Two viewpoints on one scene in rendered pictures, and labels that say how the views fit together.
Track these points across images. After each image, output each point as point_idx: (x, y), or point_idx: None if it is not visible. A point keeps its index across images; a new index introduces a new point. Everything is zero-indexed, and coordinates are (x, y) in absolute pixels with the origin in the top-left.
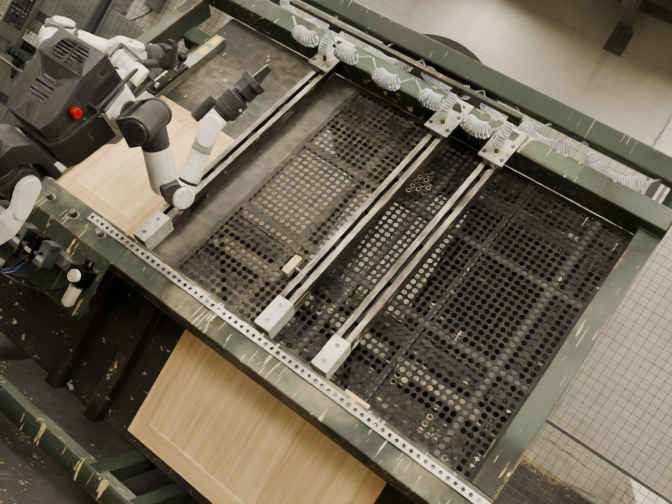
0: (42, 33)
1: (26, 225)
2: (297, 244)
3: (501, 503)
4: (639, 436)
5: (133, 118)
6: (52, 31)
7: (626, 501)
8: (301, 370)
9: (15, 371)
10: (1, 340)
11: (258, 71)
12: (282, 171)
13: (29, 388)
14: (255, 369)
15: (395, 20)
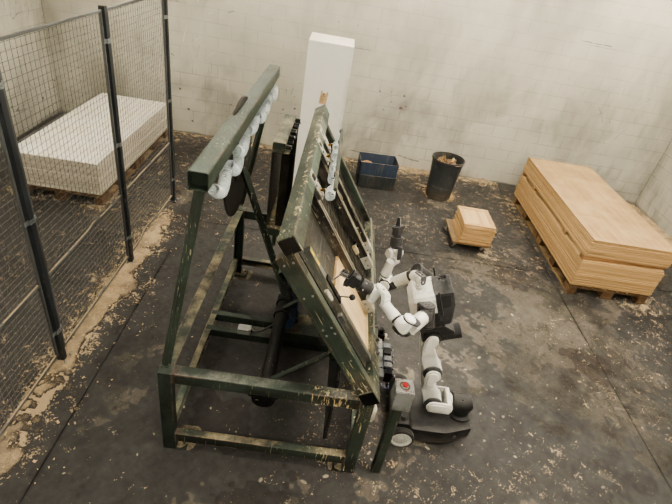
0: (423, 324)
1: (390, 357)
2: (349, 245)
3: (62, 235)
4: (147, 146)
5: (432, 274)
6: (422, 318)
7: (54, 165)
8: (372, 256)
9: (299, 432)
10: (280, 458)
11: (400, 222)
12: None
13: (304, 418)
14: (375, 271)
15: None
